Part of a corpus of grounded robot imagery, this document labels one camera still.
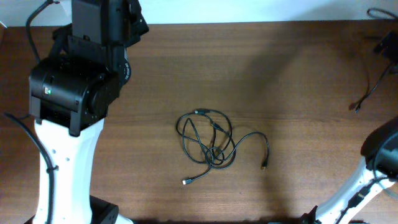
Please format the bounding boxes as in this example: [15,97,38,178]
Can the left camera black cable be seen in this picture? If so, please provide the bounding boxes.
[2,0,60,224]

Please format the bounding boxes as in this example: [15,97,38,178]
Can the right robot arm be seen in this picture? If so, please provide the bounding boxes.
[298,117,397,224]

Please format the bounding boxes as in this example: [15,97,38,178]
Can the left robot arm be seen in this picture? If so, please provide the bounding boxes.
[29,0,149,223]

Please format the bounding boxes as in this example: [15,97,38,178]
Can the black USB cable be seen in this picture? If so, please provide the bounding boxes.
[348,60,396,113]
[175,108,237,185]
[181,118,270,170]

